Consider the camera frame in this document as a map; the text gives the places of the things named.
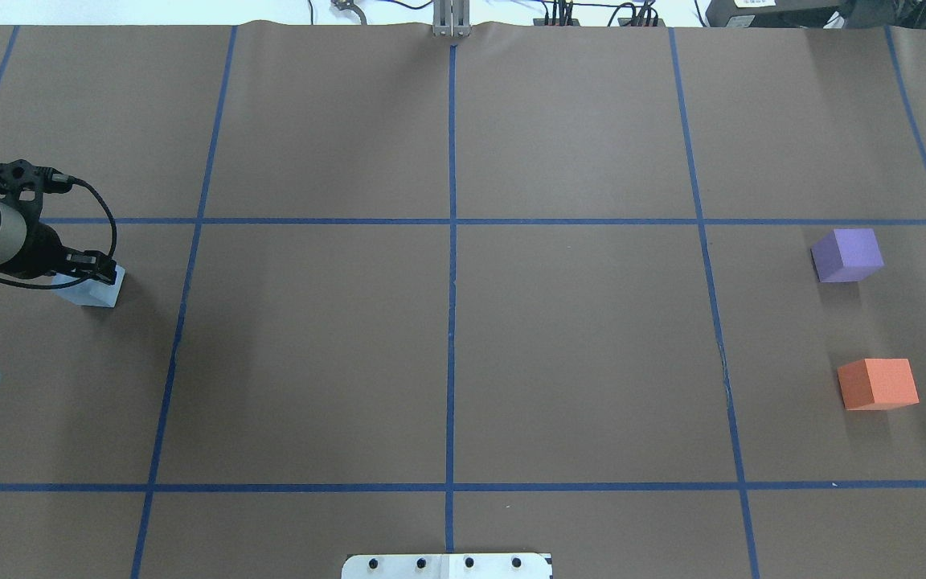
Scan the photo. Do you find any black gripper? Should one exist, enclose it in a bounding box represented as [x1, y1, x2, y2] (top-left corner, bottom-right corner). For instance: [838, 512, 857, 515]
[23, 221, 118, 283]

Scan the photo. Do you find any light blue foam block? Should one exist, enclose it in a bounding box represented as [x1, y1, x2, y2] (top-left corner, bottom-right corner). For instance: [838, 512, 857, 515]
[51, 266, 126, 309]

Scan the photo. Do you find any purple foam block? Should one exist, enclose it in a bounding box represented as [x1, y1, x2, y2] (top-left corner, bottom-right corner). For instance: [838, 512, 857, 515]
[809, 228, 885, 283]

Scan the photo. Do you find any orange foam block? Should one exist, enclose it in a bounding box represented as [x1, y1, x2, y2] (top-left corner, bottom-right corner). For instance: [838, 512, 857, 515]
[836, 358, 920, 411]

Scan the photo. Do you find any black device on table edge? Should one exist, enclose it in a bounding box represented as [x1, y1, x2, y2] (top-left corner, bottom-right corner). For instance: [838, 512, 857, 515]
[699, 1, 926, 30]

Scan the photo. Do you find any black camera cable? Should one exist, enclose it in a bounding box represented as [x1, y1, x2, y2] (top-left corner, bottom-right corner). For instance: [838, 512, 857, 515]
[0, 177, 118, 290]

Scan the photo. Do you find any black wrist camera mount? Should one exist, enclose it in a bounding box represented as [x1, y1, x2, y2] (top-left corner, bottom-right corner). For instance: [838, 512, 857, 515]
[0, 160, 73, 211]

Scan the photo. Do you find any aluminium frame post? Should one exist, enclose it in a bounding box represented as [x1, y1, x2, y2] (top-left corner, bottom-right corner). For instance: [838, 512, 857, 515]
[432, 0, 473, 38]

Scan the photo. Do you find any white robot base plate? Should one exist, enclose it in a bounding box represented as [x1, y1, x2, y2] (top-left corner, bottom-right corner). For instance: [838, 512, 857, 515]
[341, 552, 554, 578]

